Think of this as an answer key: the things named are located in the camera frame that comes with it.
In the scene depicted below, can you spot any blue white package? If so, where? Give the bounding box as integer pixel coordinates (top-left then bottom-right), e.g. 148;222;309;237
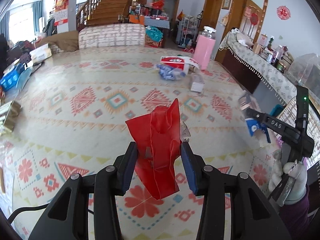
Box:
245;118;271;143

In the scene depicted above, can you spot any grey silver small box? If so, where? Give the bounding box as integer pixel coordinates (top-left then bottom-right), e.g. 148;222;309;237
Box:
238;91;260;111

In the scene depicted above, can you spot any red plastic wrapper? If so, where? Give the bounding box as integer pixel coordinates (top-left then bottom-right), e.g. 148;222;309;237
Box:
126;99;181;200

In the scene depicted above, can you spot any blue Vinda tissue wrapper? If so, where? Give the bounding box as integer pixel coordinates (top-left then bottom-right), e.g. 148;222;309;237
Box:
155;63;186;81

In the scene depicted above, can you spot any white gloved hand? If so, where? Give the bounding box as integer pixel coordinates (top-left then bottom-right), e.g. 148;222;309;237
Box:
268;150;308;206

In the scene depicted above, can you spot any sideboard with patterned cloth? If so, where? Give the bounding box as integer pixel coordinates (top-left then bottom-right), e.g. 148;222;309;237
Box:
215;32;297;105

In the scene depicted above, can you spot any clear mesh food cover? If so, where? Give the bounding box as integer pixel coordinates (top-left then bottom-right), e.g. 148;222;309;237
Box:
285;53;319;94

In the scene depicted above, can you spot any white leaflet box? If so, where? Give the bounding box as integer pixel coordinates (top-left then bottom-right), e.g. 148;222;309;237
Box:
190;73;204;93

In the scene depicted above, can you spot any pink thermos bottle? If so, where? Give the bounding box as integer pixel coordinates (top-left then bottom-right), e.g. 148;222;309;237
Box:
193;26;216;70

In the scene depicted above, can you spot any red white KFC box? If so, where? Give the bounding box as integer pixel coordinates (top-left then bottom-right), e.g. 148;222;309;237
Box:
160;56;200;74

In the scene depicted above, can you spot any blue box at left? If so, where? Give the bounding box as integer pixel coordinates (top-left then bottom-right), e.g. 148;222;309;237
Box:
1;63;25;92

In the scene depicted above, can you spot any patterned chair across table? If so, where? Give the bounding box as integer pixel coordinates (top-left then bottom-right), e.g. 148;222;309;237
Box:
79;23;145;49

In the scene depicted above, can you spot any white tissue box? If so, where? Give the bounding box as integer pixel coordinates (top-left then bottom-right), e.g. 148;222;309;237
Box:
29;44;52;64

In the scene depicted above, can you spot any brown cushion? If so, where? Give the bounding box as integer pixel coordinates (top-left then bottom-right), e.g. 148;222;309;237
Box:
35;30;79;51

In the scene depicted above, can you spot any wooden staircase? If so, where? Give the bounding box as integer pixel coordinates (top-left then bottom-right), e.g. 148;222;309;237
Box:
76;0;132;31

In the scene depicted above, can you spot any black cable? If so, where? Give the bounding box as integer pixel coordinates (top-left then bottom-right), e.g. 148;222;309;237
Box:
7;203;49;224

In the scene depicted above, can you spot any red wall calendar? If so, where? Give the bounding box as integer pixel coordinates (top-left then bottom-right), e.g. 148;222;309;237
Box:
54;0;69;26

